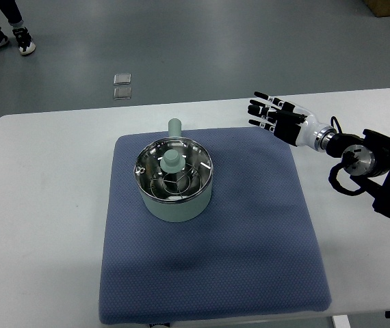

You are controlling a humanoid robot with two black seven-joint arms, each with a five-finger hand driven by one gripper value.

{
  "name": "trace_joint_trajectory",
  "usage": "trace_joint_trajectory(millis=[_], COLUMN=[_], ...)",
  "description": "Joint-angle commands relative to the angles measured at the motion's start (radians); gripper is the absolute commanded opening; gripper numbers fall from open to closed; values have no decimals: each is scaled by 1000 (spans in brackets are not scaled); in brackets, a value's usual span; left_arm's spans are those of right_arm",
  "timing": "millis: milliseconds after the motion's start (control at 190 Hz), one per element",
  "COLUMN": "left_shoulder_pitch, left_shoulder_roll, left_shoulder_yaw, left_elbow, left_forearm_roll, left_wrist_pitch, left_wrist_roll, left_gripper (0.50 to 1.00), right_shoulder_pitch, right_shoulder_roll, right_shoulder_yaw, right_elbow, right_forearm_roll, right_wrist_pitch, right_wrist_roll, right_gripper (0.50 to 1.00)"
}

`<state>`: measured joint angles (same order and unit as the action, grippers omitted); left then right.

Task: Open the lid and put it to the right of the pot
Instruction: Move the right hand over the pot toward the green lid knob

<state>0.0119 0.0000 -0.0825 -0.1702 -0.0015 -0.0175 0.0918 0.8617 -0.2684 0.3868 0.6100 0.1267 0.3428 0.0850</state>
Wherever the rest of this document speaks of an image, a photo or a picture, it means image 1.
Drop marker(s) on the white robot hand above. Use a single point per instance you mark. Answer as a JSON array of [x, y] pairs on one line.
[[298, 127]]

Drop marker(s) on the glass lid with green knob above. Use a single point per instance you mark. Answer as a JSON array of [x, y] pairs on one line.
[[174, 170]]

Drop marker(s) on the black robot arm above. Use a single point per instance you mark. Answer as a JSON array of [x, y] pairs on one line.
[[364, 165]]

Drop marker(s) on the mint green pot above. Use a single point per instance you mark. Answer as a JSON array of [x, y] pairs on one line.
[[177, 213]]

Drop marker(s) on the blue textured mat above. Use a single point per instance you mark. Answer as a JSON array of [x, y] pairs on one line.
[[252, 251]]

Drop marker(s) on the upper silver floor plate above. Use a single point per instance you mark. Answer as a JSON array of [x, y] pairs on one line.
[[122, 79]]

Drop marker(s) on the silver floor plate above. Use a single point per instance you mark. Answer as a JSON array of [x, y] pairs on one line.
[[122, 79], [122, 93]]

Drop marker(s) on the lower silver floor plate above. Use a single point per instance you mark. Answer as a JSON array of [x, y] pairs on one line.
[[122, 93]]

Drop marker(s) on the white table leg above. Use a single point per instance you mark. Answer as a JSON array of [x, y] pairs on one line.
[[341, 321]]

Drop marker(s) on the person left black-white sneaker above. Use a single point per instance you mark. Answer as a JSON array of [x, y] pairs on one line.
[[24, 40]]

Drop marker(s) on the person left leg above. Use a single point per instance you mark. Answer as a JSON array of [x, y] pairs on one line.
[[11, 11]]

